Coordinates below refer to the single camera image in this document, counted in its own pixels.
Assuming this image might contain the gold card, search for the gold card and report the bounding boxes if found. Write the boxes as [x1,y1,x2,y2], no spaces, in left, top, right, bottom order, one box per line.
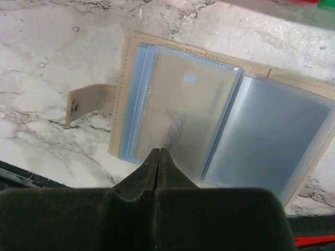
[133,53,238,159]

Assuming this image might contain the green plastic bin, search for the green plastic bin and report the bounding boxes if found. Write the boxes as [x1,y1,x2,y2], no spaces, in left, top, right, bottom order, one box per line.
[317,0,335,12]

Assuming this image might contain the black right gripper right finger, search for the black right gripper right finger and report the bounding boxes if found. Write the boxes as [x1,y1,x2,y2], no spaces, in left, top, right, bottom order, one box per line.
[155,149,296,250]

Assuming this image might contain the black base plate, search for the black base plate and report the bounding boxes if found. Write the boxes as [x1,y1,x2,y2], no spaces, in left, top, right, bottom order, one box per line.
[0,161,67,190]

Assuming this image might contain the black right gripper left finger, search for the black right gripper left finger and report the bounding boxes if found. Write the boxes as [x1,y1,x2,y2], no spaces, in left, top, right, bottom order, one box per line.
[1,149,160,250]

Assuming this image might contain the red plastic bin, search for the red plastic bin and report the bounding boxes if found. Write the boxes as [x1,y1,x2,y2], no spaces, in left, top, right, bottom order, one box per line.
[277,0,320,6]

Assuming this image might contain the red black utility knife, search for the red black utility knife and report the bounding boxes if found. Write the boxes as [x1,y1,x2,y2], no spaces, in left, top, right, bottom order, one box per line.
[294,235,334,247]

